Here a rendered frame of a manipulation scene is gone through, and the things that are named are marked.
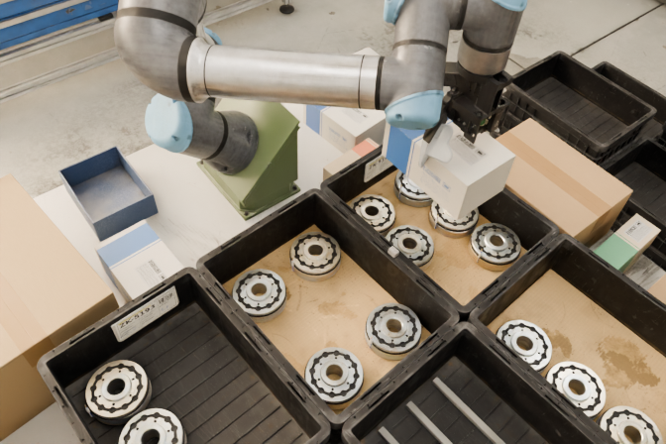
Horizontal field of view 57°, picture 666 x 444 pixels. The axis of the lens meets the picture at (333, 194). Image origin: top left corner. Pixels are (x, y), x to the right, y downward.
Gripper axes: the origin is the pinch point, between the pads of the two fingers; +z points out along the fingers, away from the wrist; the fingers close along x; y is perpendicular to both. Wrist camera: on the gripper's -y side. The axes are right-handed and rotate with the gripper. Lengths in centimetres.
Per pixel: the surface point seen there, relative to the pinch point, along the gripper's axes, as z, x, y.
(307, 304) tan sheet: 27.8, -28.9, -2.0
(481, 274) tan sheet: 27.7, 3.7, 13.4
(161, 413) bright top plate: 25, -62, 2
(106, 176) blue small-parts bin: 41, -43, -68
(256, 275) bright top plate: 24.9, -34.1, -12.0
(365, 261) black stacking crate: 24.8, -14.9, -1.8
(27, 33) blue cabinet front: 77, -28, -195
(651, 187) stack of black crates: 73, 106, 10
